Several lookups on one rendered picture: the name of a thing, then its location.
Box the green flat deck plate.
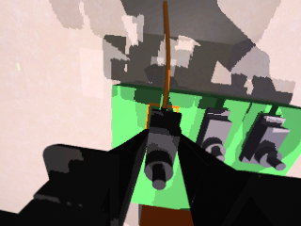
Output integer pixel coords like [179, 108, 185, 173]
[112, 83, 301, 211]

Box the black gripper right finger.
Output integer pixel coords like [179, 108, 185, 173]
[178, 134, 301, 226]

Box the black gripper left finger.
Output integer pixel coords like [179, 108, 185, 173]
[43, 129, 149, 226]

